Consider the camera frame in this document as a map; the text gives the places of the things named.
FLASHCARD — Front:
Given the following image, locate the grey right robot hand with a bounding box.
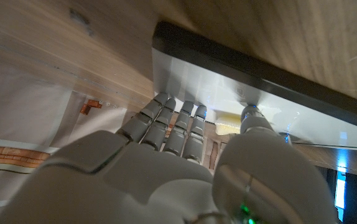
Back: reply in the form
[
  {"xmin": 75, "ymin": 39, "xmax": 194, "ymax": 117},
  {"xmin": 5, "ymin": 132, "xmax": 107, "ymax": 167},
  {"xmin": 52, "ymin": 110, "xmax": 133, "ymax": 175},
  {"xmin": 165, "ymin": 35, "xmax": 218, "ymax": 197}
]
[{"xmin": 0, "ymin": 92, "xmax": 338, "ymax": 224}]

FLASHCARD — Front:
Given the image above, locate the small white whiteboard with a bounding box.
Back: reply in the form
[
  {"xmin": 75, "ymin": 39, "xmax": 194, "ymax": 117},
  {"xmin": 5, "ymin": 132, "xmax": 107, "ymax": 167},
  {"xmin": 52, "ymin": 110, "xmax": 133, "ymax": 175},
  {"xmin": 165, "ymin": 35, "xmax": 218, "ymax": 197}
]
[{"xmin": 152, "ymin": 21, "xmax": 357, "ymax": 150}]

